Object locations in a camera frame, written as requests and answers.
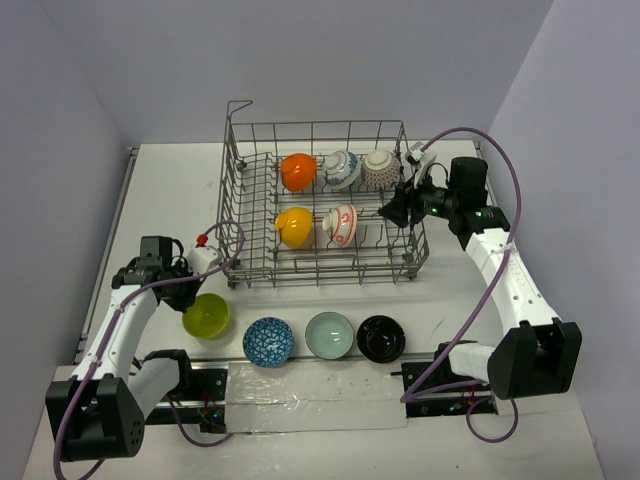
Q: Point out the light teal bowl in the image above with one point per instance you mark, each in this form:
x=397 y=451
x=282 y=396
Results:
x=329 y=335

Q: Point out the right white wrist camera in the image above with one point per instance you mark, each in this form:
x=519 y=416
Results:
x=421 y=159

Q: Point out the grey wire dish rack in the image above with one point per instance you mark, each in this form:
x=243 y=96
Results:
x=252 y=194

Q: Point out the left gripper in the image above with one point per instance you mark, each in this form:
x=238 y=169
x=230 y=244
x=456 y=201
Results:
x=181 y=291

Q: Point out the orange bowl white inside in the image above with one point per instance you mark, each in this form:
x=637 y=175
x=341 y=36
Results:
x=298 y=171

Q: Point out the lime green bowl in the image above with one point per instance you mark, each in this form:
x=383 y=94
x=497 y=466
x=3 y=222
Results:
x=207 y=317

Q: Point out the black glossy bowl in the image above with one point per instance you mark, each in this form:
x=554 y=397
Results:
x=381 y=339

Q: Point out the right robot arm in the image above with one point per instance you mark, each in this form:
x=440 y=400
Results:
x=538 y=352

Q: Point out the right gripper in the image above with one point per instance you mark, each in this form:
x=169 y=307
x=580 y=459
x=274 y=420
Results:
x=397 y=209

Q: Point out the yellow-orange bowl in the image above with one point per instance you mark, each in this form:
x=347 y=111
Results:
x=294 y=226

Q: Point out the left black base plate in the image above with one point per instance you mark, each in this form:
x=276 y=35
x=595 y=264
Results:
x=200 y=390

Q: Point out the grey patterned bowl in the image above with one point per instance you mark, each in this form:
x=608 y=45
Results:
x=380 y=169

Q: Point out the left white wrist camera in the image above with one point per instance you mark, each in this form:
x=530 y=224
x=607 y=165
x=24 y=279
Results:
x=203 y=257

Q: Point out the blue triangle pattern bowl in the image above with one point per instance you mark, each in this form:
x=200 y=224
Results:
x=268 y=342

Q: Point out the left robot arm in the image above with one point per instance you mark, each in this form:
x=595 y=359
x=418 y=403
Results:
x=100 y=412

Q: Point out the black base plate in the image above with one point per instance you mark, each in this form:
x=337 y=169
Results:
x=455 y=401
x=200 y=390

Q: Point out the orange white patterned bowl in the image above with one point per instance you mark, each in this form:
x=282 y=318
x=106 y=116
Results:
x=340 y=224

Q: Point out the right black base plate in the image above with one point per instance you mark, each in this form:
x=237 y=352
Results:
x=455 y=401

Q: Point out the blue floral bowl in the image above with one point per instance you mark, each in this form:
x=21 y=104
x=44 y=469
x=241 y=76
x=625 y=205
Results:
x=341 y=169

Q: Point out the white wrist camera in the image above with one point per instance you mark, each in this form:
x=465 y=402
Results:
x=203 y=257
x=421 y=159

